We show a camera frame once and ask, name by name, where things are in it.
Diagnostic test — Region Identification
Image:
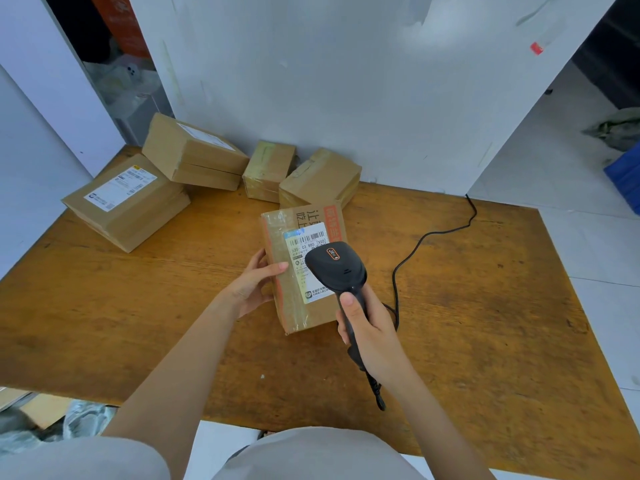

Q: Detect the person's right hand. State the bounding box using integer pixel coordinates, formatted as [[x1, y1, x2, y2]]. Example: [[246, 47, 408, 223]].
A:
[[335, 283, 416, 391]]

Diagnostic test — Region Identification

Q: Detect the person's left hand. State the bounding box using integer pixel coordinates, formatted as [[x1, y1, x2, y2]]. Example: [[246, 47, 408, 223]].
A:
[[222, 248, 290, 319]]

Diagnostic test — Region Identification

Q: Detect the orange taped cardboard box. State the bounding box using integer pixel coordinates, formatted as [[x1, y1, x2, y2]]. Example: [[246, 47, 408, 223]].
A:
[[259, 203, 349, 337]]

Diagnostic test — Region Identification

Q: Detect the black barcode scanner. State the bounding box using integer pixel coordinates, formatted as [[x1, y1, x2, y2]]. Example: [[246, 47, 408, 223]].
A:
[[303, 241, 373, 373]]

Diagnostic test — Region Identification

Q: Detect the small yellowish taped box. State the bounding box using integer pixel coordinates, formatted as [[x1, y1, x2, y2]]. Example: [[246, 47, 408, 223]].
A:
[[241, 140, 297, 204]]

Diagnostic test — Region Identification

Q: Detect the medium brown cardboard box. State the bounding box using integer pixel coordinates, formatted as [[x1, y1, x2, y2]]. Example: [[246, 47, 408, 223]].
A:
[[278, 147, 363, 211]]

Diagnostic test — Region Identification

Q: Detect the large labelled box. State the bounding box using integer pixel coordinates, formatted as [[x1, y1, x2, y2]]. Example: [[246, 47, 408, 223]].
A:
[[61, 153, 192, 254]]

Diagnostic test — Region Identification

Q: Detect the double-layer cardboard box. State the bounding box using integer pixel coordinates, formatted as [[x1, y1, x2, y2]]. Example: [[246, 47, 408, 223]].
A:
[[141, 112, 250, 192]]

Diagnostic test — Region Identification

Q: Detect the grey sack of scanned boxes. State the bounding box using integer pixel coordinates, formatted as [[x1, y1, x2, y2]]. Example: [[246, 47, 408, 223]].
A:
[[0, 392, 120, 455]]

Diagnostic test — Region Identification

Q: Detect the person's left forearm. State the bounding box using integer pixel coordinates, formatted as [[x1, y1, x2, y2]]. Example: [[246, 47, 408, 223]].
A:
[[102, 294, 246, 480]]

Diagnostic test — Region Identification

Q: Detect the person's right forearm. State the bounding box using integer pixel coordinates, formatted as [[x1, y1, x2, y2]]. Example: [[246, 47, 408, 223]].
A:
[[387, 372, 496, 480]]

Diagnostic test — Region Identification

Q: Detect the person's white shirt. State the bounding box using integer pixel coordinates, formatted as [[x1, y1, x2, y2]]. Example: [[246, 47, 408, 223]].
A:
[[0, 427, 426, 480]]

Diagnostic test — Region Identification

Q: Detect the wooden table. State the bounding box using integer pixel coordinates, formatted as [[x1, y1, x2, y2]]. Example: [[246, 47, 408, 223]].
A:
[[0, 144, 640, 480]]

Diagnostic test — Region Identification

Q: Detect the clear plastic storage bin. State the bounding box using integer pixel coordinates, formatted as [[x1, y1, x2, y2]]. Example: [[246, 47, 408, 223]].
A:
[[82, 57, 175, 147]]

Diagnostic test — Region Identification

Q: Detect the orange paper bag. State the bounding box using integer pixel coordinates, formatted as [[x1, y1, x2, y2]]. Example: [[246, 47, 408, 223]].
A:
[[89, 0, 151, 59]]

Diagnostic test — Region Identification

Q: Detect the blue plastic crate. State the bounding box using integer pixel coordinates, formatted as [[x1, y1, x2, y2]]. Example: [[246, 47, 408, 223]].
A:
[[603, 142, 640, 217]]

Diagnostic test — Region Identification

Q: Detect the olive green cloth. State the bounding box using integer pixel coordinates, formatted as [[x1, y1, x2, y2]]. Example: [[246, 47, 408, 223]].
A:
[[581, 107, 640, 152]]

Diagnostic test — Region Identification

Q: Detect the black shelving rack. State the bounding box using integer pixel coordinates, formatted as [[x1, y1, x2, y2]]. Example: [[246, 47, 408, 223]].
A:
[[571, 0, 640, 111]]

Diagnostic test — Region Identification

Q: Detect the black scanner cable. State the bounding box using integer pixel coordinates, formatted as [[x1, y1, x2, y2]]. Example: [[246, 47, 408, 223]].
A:
[[363, 194, 479, 412]]

